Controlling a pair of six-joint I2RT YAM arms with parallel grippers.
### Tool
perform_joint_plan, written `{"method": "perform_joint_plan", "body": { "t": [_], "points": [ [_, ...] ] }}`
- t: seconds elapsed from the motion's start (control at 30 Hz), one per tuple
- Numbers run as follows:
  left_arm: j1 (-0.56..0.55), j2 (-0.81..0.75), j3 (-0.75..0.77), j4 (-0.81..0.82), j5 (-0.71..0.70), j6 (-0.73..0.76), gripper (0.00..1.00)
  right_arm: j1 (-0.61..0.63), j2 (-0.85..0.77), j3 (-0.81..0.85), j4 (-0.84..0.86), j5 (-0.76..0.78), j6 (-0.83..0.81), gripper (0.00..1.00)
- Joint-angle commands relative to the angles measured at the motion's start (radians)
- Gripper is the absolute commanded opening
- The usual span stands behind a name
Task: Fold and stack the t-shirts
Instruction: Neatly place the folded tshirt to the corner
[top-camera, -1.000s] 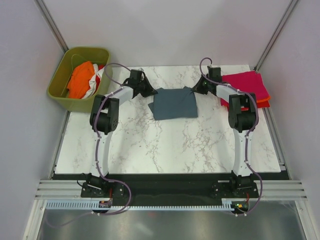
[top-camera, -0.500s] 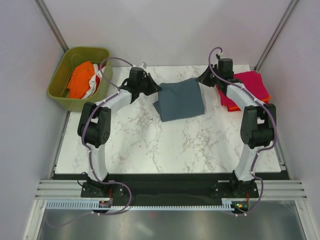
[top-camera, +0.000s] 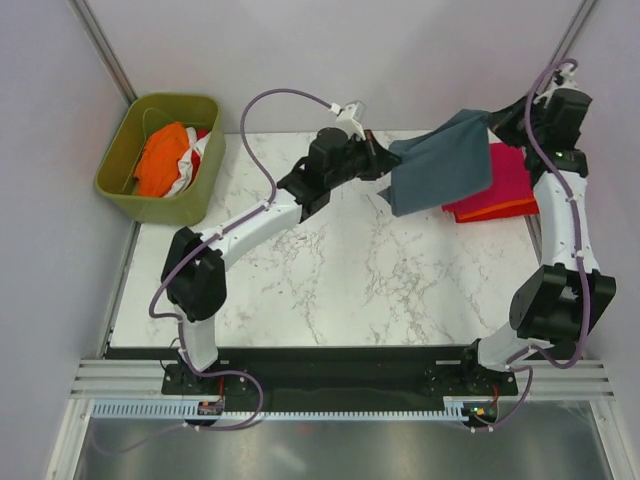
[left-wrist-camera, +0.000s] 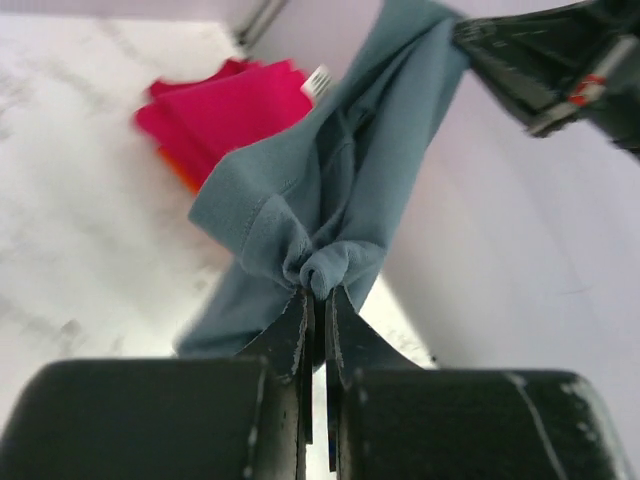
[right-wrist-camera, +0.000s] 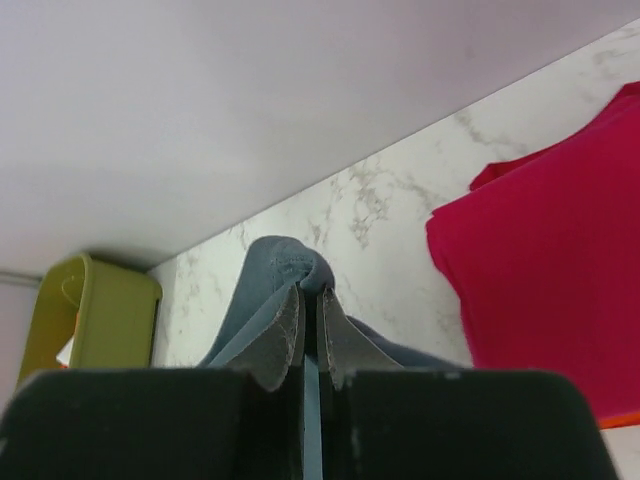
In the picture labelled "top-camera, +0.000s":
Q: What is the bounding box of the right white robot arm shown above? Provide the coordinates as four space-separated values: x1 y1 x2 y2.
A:
457 86 616 394

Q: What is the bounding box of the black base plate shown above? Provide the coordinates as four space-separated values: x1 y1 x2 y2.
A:
106 344 518 412

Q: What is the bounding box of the white slotted cable duct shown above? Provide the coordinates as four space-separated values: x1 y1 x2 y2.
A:
91 399 469 422

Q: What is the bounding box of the white and red t-shirt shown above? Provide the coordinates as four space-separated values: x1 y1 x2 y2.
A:
164 127 211 198

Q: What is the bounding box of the blue-grey t-shirt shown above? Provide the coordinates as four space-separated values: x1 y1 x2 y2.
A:
379 109 493 217

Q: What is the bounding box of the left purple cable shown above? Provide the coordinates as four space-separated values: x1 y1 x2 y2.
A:
92 88 336 456

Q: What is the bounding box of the orange t-shirt in bin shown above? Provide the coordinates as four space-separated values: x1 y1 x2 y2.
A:
134 122 190 198

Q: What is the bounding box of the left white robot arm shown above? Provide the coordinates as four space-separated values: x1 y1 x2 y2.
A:
161 127 401 393

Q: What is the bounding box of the magenta t-shirt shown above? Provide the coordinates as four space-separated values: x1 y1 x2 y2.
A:
441 143 539 223

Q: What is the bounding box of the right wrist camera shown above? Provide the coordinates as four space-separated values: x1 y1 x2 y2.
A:
532 58 579 107

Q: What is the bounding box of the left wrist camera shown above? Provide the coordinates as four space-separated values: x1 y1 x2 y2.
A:
329 100 366 140

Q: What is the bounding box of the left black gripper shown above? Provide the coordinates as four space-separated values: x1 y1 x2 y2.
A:
326 130 400 190

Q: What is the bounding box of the olive green plastic bin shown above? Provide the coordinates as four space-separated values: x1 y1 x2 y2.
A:
94 93 226 226

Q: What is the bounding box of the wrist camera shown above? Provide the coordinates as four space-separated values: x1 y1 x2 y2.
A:
329 100 366 140
532 58 579 107

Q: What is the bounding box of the orange t-shirt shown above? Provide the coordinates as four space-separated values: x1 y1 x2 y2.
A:
457 197 539 224
134 122 190 198

